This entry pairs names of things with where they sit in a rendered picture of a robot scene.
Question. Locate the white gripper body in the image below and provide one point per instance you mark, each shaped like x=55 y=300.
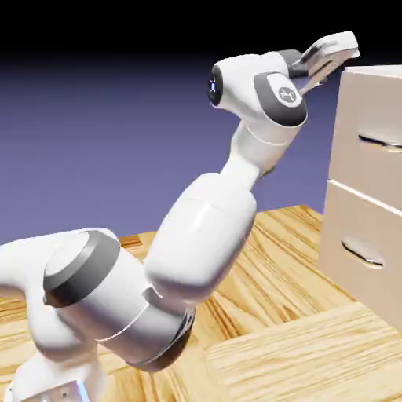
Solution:
x=337 y=44

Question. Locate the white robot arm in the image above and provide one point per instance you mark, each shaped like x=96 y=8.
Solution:
x=201 y=238

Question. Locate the beige drawer front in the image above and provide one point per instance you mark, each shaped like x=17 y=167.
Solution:
x=355 y=116
x=348 y=216

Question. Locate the beige cabinet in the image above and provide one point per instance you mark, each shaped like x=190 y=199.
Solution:
x=351 y=204

